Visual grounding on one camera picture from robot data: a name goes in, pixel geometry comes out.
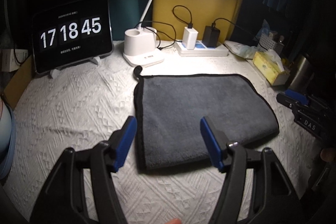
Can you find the person's left hand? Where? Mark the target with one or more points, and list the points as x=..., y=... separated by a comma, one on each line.
x=174, y=221

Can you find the white desk lamp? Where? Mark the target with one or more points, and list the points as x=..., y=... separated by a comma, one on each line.
x=139, y=41

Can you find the white plastic basket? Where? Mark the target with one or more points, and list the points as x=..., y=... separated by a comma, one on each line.
x=270, y=43

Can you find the small white box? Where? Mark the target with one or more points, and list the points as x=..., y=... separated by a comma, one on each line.
x=13, y=59

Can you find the wet wipe packet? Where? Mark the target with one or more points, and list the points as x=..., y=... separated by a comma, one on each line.
x=240, y=50

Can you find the white power strip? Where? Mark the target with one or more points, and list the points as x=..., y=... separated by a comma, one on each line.
x=207, y=50

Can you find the white tablet stand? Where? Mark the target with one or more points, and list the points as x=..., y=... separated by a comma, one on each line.
x=56, y=72

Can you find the brown cardboard piece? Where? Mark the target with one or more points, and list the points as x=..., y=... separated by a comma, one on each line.
x=22, y=82

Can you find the black tablet showing clock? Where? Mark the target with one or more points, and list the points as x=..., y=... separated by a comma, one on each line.
x=72, y=32

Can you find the yellow tissue box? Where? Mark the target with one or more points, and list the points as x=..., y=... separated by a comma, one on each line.
x=267, y=69

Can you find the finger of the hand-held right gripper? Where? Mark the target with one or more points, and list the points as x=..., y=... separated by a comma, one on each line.
x=296, y=98

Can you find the light blue cloth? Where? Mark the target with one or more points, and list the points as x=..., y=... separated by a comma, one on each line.
x=6, y=140

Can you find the grey towel with black trim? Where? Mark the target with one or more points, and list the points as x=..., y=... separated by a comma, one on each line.
x=199, y=113

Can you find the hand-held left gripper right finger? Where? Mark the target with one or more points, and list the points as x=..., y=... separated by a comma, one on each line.
x=210, y=144

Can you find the black charger plug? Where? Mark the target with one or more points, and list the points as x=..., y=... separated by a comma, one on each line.
x=210, y=36

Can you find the metal flask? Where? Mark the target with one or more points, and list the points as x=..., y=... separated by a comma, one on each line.
x=302, y=74

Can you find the white charger plug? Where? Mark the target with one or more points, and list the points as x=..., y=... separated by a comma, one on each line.
x=189, y=38

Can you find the white textured tablecloth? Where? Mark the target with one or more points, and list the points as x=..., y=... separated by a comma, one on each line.
x=78, y=113

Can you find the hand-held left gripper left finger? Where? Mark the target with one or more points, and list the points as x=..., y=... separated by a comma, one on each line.
x=125, y=144

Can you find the yellow board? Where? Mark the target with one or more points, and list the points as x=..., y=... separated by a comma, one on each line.
x=199, y=3

